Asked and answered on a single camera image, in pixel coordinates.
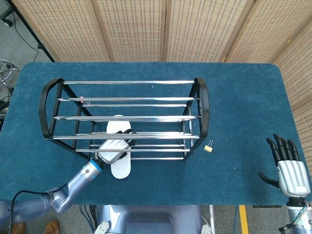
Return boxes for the blue table cloth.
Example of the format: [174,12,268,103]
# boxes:
[0,61,312,207]

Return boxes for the black floor cable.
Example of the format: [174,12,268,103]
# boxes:
[14,22,40,62]

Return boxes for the blue-grey robot torso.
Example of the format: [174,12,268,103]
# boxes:
[97,204,203,234]

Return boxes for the wicker folding screen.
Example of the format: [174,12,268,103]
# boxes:
[11,0,312,176]

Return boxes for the beige binder clip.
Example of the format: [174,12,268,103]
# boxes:
[204,139,214,155]

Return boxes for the chrome stool base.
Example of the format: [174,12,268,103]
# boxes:
[0,58,20,89]

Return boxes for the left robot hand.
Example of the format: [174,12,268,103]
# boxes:
[96,130,137,165]

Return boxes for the black stand with caster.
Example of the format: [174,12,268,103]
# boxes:
[0,0,56,63]

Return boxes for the white slipper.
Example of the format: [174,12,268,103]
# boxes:
[106,114,133,180]

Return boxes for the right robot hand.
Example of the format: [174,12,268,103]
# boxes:
[258,133,312,206]

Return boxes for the black shoe rack chrome bars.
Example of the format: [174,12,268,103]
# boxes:
[39,77,210,162]

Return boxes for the metal table leg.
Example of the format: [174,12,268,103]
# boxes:
[209,205,216,234]

